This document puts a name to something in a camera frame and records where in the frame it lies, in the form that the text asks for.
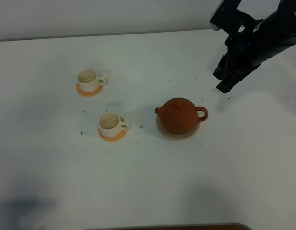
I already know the far white teacup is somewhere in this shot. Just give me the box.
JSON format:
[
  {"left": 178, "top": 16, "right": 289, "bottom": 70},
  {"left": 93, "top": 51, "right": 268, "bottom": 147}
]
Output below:
[{"left": 78, "top": 69, "right": 106, "bottom": 92}]

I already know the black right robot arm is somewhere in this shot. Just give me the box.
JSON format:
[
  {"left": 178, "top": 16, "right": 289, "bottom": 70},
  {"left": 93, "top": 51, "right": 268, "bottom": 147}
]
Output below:
[{"left": 210, "top": 0, "right": 296, "bottom": 93}]

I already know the near white teacup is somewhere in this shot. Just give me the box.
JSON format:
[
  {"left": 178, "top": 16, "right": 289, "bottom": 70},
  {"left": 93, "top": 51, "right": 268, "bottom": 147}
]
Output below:
[{"left": 98, "top": 111, "right": 130, "bottom": 138}]

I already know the brown wooden board edge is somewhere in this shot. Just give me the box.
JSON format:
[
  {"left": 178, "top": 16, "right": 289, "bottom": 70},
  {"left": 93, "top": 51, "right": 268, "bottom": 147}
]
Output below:
[{"left": 92, "top": 223, "right": 251, "bottom": 230}]

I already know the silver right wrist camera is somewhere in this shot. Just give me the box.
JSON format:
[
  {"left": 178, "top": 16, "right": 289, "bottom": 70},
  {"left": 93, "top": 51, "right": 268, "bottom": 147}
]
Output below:
[{"left": 209, "top": 0, "right": 263, "bottom": 34}]

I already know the cream round teapot coaster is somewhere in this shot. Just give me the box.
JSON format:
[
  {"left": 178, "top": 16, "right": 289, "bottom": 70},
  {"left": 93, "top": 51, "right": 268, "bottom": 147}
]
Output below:
[{"left": 156, "top": 116, "right": 200, "bottom": 141}]

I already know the near orange coaster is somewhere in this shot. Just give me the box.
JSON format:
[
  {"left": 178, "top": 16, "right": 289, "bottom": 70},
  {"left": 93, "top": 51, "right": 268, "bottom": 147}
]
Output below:
[{"left": 98, "top": 128, "right": 128, "bottom": 142}]

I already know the orange coaster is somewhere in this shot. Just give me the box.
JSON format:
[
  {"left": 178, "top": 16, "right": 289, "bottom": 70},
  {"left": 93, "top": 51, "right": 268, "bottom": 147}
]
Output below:
[
  {"left": 98, "top": 128, "right": 128, "bottom": 142},
  {"left": 76, "top": 83, "right": 104, "bottom": 97}
]

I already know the white teacup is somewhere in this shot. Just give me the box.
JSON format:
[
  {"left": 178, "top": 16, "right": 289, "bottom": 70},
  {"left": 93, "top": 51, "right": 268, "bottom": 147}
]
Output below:
[
  {"left": 78, "top": 69, "right": 106, "bottom": 92},
  {"left": 98, "top": 111, "right": 130, "bottom": 138}
]

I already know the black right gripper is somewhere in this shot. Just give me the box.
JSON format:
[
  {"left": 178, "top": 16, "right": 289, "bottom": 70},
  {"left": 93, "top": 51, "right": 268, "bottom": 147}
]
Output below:
[{"left": 213, "top": 22, "right": 262, "bottom": 93}]

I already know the far orange coaster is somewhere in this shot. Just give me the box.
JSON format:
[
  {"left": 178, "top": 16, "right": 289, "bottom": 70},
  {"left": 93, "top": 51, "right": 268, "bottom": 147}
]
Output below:
[{"left": 76, "top": 83, "right": 104, "bottom": 97}]

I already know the brown clay teapot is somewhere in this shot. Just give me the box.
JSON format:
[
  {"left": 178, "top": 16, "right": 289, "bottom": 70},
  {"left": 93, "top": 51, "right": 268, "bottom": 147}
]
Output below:
[{"left": 155, "top": 98, "right": 209, "bottom": 134}]

